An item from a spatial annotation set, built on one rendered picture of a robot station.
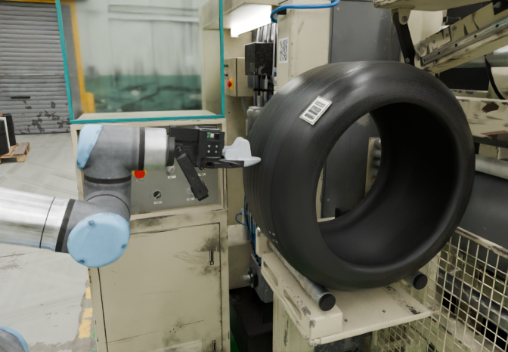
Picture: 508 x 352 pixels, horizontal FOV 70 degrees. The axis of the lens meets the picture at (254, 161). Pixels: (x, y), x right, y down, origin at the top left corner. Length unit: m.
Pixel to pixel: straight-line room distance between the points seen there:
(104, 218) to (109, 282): 0.96
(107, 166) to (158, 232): 0.77
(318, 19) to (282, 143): 0.53
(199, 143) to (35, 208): 0.31
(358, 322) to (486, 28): 0.82
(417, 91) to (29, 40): 9.72
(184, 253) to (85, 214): 0.93
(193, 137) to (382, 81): 0.41
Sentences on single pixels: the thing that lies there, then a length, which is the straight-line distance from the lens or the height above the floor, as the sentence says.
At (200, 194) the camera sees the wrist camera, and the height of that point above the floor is 1.19.
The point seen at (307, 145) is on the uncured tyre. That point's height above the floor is 1.30.
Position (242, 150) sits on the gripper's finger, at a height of 1.27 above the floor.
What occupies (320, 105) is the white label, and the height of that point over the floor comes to 1.38.
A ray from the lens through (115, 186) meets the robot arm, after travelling 0.76.
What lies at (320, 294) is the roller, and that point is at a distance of 0.95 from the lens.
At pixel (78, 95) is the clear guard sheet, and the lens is 1.40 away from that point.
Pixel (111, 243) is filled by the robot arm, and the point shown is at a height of 1.17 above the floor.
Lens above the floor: 1.44
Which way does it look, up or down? 14 degrees down
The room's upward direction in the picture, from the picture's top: straight up
